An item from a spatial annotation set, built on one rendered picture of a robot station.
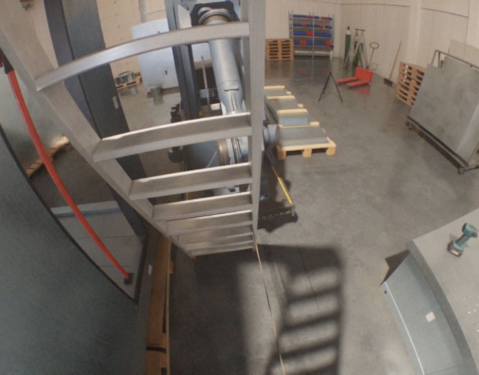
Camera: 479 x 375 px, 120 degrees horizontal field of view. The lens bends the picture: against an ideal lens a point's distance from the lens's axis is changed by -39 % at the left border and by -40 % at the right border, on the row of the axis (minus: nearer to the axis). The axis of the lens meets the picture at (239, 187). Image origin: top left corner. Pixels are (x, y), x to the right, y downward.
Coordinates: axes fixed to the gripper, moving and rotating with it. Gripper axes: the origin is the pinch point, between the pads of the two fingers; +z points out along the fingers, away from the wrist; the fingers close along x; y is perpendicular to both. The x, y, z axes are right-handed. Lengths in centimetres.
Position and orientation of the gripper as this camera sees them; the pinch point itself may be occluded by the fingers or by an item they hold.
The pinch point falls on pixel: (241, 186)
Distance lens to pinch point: 135.3
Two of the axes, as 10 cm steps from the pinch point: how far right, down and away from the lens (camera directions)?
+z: 0.0, 4.6, 8.9
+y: -9.8, 1.8, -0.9
